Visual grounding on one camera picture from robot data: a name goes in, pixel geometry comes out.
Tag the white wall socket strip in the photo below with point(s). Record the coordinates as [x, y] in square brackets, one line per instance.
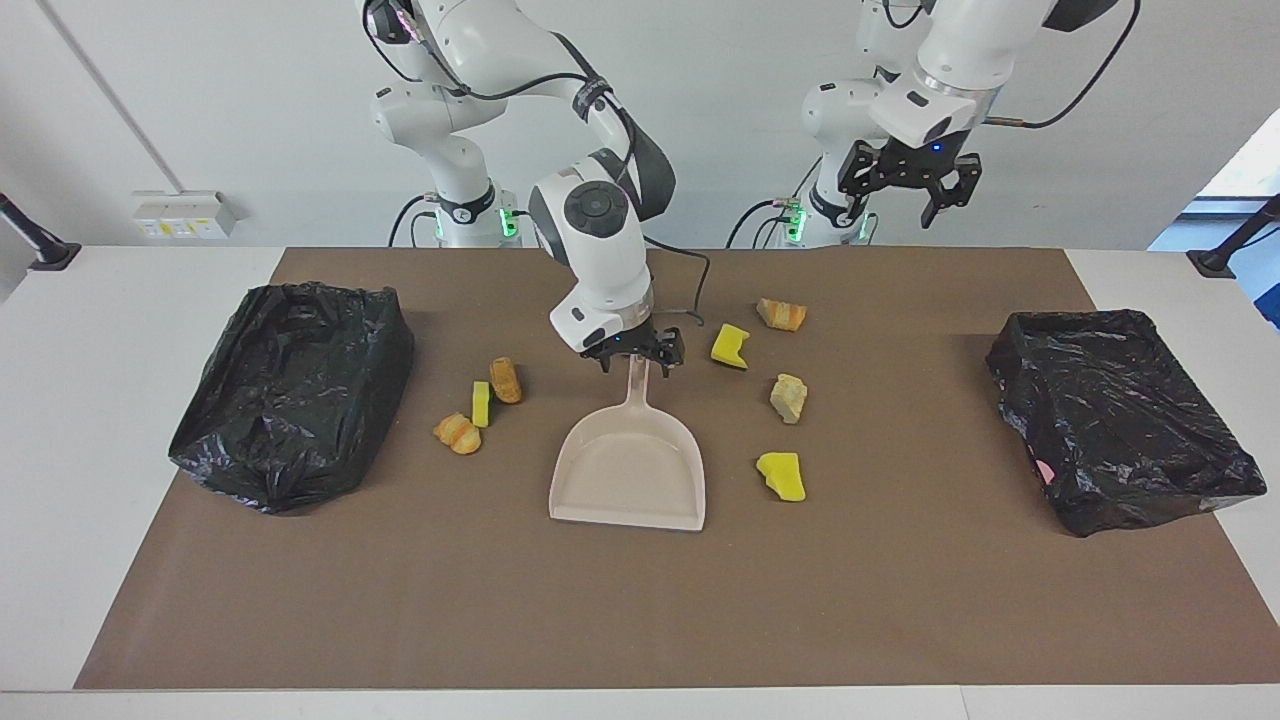
[180, 215]

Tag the brown table mat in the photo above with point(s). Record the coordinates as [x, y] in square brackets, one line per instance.
[640, 600]

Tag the brown bread roll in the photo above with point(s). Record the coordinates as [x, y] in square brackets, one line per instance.
[506, 381]

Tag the beige sponge chunk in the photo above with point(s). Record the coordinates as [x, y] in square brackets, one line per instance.
[788, 398]

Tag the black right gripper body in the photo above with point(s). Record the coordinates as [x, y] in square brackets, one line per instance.
[640, 340]

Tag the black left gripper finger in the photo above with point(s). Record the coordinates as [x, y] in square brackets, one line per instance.
[958, 188]
[858, 172]

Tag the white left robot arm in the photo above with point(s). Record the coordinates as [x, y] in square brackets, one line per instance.
[870, 110]

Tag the yellow sponge wedge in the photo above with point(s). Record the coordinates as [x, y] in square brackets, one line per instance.
[783, 477]

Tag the black bag lined pink bin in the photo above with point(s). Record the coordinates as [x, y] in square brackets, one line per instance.
[1120, 420]

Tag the yellow green sponge block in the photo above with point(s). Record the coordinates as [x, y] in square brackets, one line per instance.
[481, 405]

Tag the orange striped bread piece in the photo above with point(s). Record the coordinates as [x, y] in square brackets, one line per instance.
[781, 315]

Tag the notched yellow sponge piece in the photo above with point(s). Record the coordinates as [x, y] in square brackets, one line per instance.
[728, 347]

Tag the beige plastic dustpan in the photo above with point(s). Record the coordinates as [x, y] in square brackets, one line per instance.
[630, 470]

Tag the black stand foot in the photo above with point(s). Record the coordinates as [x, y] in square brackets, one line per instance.
[1215, 262]
[50, 255]

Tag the orange striped croissant piece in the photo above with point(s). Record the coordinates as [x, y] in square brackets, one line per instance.
[458, 435]

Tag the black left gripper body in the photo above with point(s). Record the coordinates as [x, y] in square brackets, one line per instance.
[910, 162]

